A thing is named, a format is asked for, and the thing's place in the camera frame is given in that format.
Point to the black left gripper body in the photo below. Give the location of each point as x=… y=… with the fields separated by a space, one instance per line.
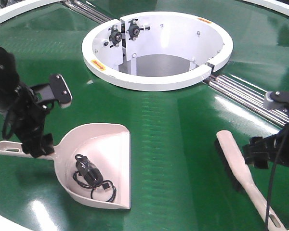
x=24 y=117

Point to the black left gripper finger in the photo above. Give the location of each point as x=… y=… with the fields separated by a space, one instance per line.
x=32 y=148
x=47 y=144

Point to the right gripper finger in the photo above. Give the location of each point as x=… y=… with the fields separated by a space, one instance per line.
x=257 y=162
x=259 y=146

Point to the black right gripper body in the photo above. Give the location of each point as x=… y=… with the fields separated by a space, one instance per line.
x=278 y=146

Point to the beige hand brush black bristles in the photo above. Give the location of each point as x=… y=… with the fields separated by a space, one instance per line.
x=237 y=171

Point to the beige plastic dustpan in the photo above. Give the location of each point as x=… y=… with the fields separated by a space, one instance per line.
x=106 y=145

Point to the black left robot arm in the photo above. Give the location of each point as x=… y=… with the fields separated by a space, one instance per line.
x=9 y=80

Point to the steel rollers right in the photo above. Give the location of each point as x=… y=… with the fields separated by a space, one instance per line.
x=248 y=95

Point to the steel rollers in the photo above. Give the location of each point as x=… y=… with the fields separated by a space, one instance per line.
x=248 y=95
x=87 y=10

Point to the white outer rim near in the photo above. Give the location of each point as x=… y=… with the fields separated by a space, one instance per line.
x=7 y=225

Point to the white rim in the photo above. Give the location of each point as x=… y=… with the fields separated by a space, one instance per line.
x=274 y=5
x=22 y=7
x=7 y=225

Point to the orange warning sticker front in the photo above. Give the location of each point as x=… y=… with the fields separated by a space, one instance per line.
x=98 y=64

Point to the orange warning sticker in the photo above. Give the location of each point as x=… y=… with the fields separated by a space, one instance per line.
x=205 y=20
x=98 y=64

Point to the white outer rim left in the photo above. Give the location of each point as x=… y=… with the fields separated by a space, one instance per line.
x=22 y=7

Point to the black bearing left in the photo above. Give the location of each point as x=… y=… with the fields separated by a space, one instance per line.
x=115 y=36

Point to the black bearing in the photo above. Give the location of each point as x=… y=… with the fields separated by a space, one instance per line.
x=134 y=30
x=115 y=36

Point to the steel rollers top left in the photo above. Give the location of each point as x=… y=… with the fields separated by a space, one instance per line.
x=87 y=10

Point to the orange warning sticker back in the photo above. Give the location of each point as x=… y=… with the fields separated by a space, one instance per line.
x=205 y=20

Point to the white outer rim right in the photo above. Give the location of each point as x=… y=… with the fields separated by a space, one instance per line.
x=274 y=5

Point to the black bearing right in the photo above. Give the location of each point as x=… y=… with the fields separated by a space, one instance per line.
x=134 y=30

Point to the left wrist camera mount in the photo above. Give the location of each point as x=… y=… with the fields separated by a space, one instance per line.
x=56 y=90

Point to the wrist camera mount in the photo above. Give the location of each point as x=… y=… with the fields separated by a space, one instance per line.
x=276 y=100
x=56 y=90

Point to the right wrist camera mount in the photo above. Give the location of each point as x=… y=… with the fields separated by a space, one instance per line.
x=276 y=100

